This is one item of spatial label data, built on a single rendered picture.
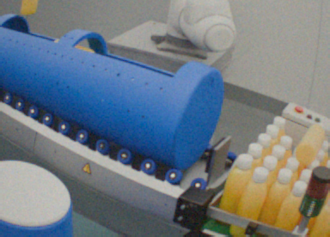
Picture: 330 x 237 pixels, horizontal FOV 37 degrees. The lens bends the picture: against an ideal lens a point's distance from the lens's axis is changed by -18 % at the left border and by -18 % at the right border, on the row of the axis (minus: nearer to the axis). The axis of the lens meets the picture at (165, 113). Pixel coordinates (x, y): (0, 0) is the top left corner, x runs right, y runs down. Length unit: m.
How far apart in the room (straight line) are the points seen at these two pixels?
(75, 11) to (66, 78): 1.82
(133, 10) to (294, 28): 1.51
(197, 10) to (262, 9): 2.44
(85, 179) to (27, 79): 0.37
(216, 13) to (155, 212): 0.67
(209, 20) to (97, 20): 1.59
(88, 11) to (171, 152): 1.98
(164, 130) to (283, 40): 2.90
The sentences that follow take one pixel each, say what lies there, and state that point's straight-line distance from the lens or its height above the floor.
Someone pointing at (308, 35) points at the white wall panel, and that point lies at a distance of 4.21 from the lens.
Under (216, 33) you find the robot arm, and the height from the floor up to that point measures 1.25.
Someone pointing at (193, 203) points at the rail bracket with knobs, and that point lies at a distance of 1.37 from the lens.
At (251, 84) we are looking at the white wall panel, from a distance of 4.44.
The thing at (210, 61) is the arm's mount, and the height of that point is 1.07.
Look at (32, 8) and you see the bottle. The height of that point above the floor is 1.27.
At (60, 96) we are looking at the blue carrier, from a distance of 1.62.
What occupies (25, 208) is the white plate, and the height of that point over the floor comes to 1.04.
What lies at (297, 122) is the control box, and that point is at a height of 1.08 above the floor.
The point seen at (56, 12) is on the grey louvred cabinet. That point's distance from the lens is 3.48.
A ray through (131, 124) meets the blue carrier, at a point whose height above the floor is 1.08.
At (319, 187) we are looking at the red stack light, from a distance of 1.05.
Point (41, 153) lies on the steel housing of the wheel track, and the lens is 1.78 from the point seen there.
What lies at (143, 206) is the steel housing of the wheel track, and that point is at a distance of 1.59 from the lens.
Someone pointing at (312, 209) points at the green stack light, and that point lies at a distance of 1.08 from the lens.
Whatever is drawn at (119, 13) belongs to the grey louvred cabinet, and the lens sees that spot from 3.24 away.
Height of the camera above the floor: 1.75
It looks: 25 degrees down
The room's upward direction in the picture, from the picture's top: 9 degrees clockwise
